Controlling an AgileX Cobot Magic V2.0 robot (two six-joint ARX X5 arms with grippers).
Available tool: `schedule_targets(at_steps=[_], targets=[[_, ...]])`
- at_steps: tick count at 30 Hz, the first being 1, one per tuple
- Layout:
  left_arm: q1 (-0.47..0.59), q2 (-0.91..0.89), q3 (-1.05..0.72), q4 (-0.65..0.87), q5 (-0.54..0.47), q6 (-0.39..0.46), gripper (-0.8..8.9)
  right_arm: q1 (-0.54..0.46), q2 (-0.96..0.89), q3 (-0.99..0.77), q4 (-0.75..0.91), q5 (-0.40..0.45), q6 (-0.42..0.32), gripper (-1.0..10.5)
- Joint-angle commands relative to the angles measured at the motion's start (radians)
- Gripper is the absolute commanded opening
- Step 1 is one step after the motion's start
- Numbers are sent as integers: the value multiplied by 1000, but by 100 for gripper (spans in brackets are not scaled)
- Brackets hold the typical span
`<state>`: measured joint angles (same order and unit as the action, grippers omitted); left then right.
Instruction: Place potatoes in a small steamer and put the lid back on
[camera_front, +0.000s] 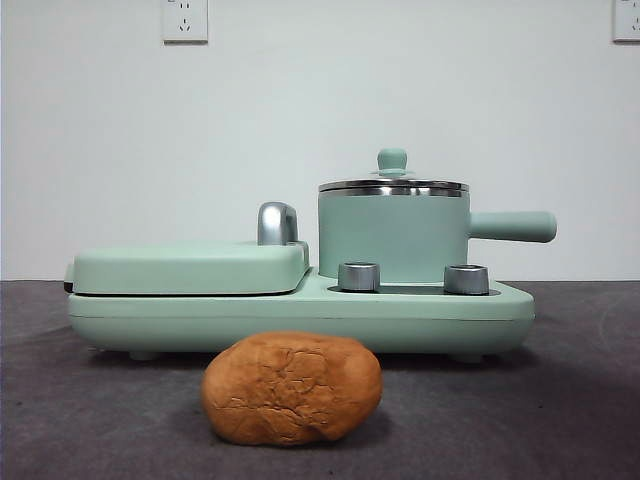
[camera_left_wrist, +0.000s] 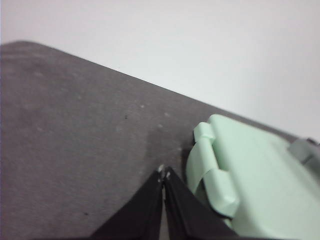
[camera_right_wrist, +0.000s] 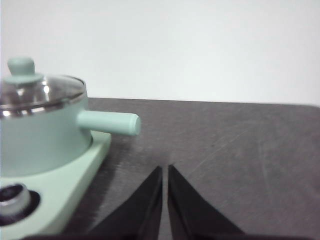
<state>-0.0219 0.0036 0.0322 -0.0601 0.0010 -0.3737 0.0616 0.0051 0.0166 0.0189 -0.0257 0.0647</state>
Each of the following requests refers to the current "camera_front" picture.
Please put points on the glass lid with green knob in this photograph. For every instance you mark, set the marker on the glass lid with green knob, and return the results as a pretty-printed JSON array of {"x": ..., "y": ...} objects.
[{"x": 393, "y": 160}]

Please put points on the green breakfast machine base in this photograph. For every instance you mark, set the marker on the green breakfast machine base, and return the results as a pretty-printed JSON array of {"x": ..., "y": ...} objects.
[{"x": 300, "y": 320}]

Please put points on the silver control knob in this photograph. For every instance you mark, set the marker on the silver control knob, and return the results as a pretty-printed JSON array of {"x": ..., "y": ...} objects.
[
  {"x": 466, "y": 279},
  {"x": 359, "y": 276}
]

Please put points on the white wall socket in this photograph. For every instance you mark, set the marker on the white wall socket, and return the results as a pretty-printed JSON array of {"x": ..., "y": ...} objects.
[
  {"x": 185, "y": 20},
  {"x": 627, "y": 20}
]

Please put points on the brown potato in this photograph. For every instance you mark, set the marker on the brown potato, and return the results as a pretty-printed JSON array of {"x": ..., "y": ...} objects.
[{"x": 292, "y": 387}]

